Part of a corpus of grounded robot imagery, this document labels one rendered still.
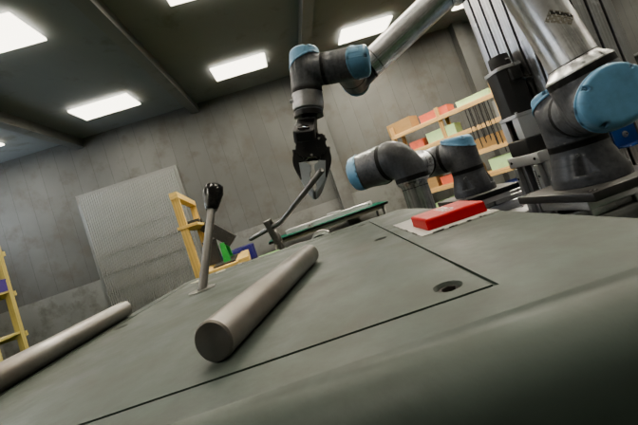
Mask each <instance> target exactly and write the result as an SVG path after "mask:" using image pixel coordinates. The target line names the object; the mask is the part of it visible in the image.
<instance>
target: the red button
mask: <svg viewBox="0 0 638 425"><path fill-rule="evenodd" d="M484 212H487V209H486V206H485V204H484V202H483V201H456V202H453V203H450V204H447V205H444V206H441V207H438V208H436V209H433V210H431V211H428V212H423V213H420V214H417V215H414V216H412V217H411V220H412V223H413V226H414V227H416V228H420V229H423V230H426V231H431V230H434V229H436V228H439V227H442V226H445V225H448V224H450V223H453V222H456V221H459V220H461V219H464V218H467V217H470V216H473V215H476V214H479V213H484Z"/></svg>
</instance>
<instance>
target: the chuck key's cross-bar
mask: <svg viewBox="0 0 638 425"><path fill-rule="evenodd" d="M324 172H325V170H324V169H323V168H320V169H319V170H318V171H317V172H316V174H315V175H314V176H313V178H312V179H311V180H310V182H309V183H308V184H307V186H306V187H305V188H304V190H303V191H302V192H301V193H300V195H298V196H297V198H296V199H295V200H294V201H293V203H292V204H291V206H290V207H289V208H288V210H287V211H286V212H285V213H284V215H283V216H282V217H281V219H280V220H278V221H277V222H275V223H273V224H272V225H271V228H272V229H275V228H277V227H279V226H280V225H282V224H283V223H284V222H285V221H286V220H287V218H288V217H289V216H290V215H291V213H292V212H293V211H294V209H295V208H296V207H297V206H298V204H299V203H300V202H301V201H302V199H303V198H304V197H305V196H306V194H307V193H308V192H309V191H310V189H311V188H312V187H313V185H314V184H315V183H316V182H317V180H318V179H319V178H320V177H321V175H322V174H323V173H324ZM267 232H268V231H267V229H266V228H265V229H264V230H262V231H260V232H258V233H256V234H254V235H253V236H251V237H249V240H250V241H253V240H254V239H256V238H258V237H260V236H261V235H263V234H265V233H267Z"/></svg>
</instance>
